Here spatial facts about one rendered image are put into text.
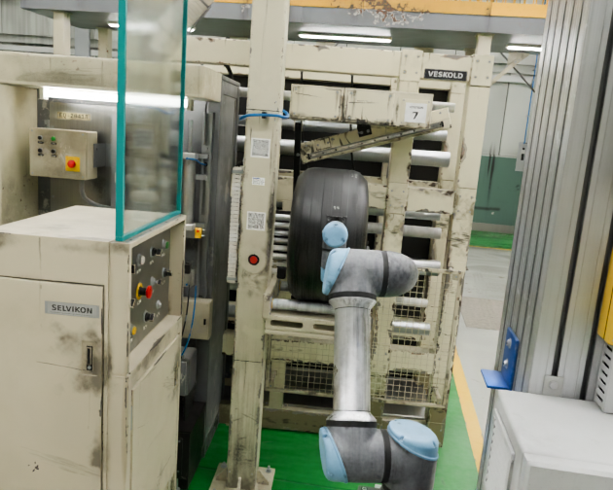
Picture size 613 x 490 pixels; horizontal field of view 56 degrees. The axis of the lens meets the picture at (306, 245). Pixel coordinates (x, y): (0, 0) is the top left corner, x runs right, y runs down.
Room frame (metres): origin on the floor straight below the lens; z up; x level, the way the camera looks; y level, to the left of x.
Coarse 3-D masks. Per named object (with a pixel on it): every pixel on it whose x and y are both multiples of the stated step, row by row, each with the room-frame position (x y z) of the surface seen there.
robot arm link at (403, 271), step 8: (392, 256) 1.37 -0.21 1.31; (400, 256) 1.38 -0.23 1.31; (392, 264) 1.35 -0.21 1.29; (400, 264) 1.36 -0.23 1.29; (408, 264) 1.38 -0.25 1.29; (392, 272) 1.34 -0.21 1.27; (400, 272) 1.35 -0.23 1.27; (408, 272) 1.36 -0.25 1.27; (416, 272) 1.41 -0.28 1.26; (392, 280) 1.34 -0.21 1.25; (400, 280) 1.35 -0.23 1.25; (408, 280) 1.36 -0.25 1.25; (416, 280) 1.42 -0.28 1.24; (392, 288) 1.35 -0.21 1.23; (400, 288) 1.35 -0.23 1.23; (408, 288) 1.38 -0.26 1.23; (384, 296) 1.36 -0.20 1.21; (392, 296) 1.37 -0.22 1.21
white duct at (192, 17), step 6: (192, 0) 2.59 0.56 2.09; (198, 0) 2.60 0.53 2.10; (204, 0) 2.61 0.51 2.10; (210, 0) 2.63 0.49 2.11; (192, 6) 2.59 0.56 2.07; (198, 6) 2.61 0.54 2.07; (204, 6) 2.62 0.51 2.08; (192, 12) 2.60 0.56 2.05; (198, 12) 2.62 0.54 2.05; (192, 18) 2.62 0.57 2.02; (192, 24) 2.65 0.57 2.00
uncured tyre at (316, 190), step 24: (312, 168) 2.33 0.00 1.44; (312, 192) 2.17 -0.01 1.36; (336, 192) 2.17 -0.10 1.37; (360, 192) 2.19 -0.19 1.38; (312, 216) 2.11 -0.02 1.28; (360, 216) 2.13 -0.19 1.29; (288, 240) 2.15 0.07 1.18; (312, 240) 2.09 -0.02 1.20; (360, 240) 2.11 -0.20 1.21; (288, 264) 2.14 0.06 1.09; (312, 264) 2.09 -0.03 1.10; (288, 288) 2.23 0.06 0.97; (312, 288) 2.14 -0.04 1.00
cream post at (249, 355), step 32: (256, 0) 2.30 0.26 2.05; (288, 0) 2.36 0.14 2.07; (256, 32) 2.30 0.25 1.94; (256, 64) 2.30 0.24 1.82; (256, 96) 2.29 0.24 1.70; (256, 128) 2.29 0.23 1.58; (256, 160) 2.29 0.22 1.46; (256, 192) 2.29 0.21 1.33; (256, 256) 2.29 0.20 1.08; (256, 288) 2.29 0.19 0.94; (256, 320) 2.29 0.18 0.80; (256, 352) 2.29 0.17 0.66; (256, 384) 2.29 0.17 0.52; (256, 416) 2.29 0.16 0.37; (256, 448) 2.29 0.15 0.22; (256, 480) 2.35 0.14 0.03
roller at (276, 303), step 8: (272, 304) 2.21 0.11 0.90; (280, 304) 2.21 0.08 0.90; (288, 304) 2.21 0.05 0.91; (296, 304) 2.21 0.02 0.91; (304, 304) 2.21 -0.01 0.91; (312, 304) 2.21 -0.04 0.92; (320, 304) 2.21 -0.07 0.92; (328, 304) 2.21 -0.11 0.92; (312, 312) 2.21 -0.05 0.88; (320, 312) 2.21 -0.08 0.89; (328, 312) 2.20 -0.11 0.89
